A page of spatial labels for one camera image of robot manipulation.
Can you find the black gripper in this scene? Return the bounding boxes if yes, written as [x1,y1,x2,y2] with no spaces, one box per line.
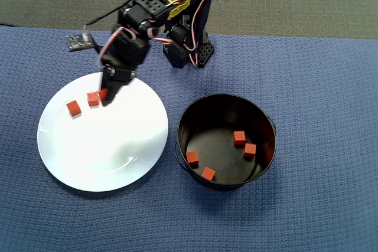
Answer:
[101,29,151,107]

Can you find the round white plate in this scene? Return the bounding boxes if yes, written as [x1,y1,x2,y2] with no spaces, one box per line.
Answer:
[37,71,170,193]

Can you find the black metal bucket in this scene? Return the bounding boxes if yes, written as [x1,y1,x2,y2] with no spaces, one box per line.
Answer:
[173,93,278,192]

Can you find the blue woven table cloth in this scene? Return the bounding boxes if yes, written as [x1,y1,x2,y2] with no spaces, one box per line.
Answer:
[0,26,378,252]

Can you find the red white servo wire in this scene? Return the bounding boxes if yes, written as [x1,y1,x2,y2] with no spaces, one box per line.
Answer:
[97,26,139,68]

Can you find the small wrist camera board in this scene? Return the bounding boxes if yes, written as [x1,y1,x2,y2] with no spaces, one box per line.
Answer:
[66,32,103,55]

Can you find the black camera cable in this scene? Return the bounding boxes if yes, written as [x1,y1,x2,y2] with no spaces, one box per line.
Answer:
[84,1,139,36]

